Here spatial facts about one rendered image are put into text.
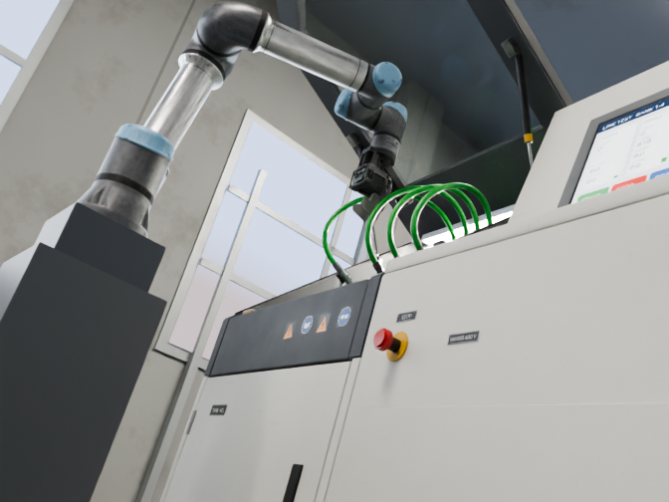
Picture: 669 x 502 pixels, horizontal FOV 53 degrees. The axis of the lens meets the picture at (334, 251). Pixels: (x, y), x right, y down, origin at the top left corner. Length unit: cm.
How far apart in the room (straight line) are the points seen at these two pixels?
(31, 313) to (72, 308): 6
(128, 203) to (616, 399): 89
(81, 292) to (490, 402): 68
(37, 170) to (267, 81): 136
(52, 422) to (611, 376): 82
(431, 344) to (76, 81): 252
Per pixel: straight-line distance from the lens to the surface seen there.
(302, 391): 130
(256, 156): 356
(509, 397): 88
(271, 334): 151
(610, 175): 136
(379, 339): 107
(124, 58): 342
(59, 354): 116
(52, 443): 117
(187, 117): 159
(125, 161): 133
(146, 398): 314
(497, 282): 98
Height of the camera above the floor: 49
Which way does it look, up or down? 23 degrees up
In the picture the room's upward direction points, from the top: 16 degrees clockwise
